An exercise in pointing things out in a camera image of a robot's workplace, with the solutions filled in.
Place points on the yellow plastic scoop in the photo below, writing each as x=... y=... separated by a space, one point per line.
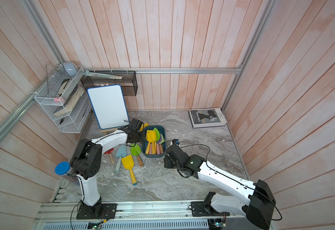
x=153 y=148
x=150 y=137
x=128 y=164

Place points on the black wire basket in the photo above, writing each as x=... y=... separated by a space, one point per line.
x=126 y=79

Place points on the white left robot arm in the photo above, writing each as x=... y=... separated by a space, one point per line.
x=86 y=161

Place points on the white wire mesh shelf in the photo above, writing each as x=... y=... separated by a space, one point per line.
x=65 y=101

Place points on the black and white book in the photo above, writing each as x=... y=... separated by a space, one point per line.
x=211 y=117

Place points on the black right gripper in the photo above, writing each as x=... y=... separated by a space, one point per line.
x=167 y=162

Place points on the green trowel with yellow handle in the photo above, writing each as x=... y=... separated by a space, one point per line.
x=157 y=135

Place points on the grey blue trowel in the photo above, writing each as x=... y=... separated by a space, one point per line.
x=120 y=154

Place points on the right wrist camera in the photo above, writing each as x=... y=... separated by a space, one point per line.
x=175 y=142

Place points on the wooden easel stand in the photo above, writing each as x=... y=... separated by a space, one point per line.
x=107 y=131

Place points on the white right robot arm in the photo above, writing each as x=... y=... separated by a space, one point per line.
x=254 y=200

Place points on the yellow shovel with wooden handle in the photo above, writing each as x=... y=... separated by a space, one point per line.
x=143 y=126

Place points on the blue framed whiteboard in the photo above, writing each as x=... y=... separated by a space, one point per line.
x=109 y=106

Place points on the red shovel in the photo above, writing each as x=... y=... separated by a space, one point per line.
x=109 y=153

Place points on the green trowel with wooden handle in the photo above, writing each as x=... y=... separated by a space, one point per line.
x=135 y=151

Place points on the purple shovel with pink handle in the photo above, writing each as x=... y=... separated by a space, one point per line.
x=158 y=149

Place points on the blue lid pen jar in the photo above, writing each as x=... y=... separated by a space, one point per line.
x=64 y=169

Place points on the light green shovel wooden handle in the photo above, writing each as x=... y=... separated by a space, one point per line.
x=160 y=142

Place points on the teal plastic storage box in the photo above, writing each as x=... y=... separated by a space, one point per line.
x=145 y=142

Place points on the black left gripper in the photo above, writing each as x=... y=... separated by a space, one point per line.
x=142 y=138

